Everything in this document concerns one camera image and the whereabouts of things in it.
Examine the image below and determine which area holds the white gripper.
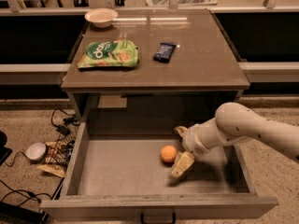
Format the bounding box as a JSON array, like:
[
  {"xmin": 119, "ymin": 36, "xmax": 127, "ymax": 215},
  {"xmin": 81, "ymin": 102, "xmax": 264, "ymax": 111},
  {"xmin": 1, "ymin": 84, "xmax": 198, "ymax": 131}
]
[{"xmin": 169, "ymin": 124, "xmax": 209, "ymax": 179}]

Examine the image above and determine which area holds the orange fruit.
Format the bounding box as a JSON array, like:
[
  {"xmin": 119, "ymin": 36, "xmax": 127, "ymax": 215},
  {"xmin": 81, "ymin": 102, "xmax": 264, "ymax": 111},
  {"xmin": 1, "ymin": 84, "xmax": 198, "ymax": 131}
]
[{"xmin": 161, "ymin": 146, "xmax": 178, "ymax": 163}]

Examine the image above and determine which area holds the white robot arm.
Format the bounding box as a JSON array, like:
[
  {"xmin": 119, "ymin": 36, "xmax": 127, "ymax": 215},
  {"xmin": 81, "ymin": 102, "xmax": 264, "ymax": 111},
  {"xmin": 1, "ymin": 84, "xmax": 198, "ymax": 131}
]
[{"xmin": 169, "ymin": 103, "xmax": 299, "ymax": 179}]

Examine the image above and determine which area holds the open grey drawer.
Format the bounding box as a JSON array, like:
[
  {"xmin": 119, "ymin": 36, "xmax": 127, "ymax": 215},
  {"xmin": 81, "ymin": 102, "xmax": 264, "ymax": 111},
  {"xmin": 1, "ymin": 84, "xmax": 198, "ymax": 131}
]
[{"xmin": 41, "ymin": 95, "xmax": 278, "ymax": 221}]

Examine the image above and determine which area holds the grey cabinet counter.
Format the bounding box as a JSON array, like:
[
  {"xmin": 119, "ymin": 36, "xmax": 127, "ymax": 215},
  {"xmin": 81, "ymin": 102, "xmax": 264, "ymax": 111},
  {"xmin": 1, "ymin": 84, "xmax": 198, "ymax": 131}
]
[{"xmin": 61, "ymin": 9, "xmax": 249, "ymax": 114}]

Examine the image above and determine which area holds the dark blue snack bar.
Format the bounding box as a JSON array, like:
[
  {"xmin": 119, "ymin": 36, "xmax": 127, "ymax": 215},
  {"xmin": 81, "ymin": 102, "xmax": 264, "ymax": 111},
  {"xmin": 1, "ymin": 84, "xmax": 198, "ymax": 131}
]
[{"xmin": 153, "ymin": 42, "xmax": 177, "ymax": 63}]

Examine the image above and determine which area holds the green chip bag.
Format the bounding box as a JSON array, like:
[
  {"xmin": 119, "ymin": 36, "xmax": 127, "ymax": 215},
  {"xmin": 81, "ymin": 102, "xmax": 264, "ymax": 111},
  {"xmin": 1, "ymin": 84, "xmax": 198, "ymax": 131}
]
[{"xmin": 78, "ymin": 39, "xmax": 139, "ymax": 69}]

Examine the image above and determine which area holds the brown snack bag on floor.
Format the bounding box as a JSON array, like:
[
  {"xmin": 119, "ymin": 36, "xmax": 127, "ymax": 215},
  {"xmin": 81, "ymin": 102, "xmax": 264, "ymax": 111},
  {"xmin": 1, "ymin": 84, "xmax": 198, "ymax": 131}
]
[{"xmin": 37, "ymin": 141, "xmax": 74, "ymax": 178}]

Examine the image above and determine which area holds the white round puck device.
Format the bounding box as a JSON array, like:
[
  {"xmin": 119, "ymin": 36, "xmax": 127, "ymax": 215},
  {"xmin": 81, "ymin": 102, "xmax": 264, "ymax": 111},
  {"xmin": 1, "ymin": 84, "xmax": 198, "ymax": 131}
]
[{"xmin": 25, "ymin": 143, "xmax": 47, "ymax": 161}]

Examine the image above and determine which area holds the white bowl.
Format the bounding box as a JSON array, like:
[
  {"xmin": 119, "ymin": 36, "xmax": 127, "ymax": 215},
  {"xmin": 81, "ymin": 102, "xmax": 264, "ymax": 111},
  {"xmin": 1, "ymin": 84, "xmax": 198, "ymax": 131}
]
[{"xmin": 85, "ymin": 8, "xmax": 118, "ymax": 28}]

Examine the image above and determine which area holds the black power strip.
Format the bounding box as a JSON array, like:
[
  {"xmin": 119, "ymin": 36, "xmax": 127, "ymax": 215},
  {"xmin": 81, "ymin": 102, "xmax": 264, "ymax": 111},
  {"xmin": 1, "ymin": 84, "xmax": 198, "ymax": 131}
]
[{"xmin": 0, "ymin": 203, "xmax": 49, "ymax": 224}]

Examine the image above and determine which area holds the black drawer handle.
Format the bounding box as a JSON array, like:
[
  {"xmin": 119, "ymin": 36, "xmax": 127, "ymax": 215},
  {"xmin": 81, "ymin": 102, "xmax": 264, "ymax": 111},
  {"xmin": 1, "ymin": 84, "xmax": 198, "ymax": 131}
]
[{"xmin": 140, "ymin": 213, "xmax": 177, "ymax": 224}]

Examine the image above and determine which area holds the black power adapter cable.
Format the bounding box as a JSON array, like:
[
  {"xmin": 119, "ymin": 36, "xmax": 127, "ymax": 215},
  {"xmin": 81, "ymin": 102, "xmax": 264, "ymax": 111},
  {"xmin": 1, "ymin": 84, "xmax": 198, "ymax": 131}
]
[{"xmin": 50, "ymin": 107, "xmax": 80, "ymax": 137}]

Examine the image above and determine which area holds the black floor cable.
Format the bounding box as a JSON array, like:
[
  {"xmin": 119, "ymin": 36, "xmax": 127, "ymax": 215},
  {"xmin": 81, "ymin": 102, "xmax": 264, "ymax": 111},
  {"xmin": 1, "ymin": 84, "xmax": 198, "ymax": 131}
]
[{"xmin": 0, "ymin": 151, "xmax": 52, "ymax": 204}]

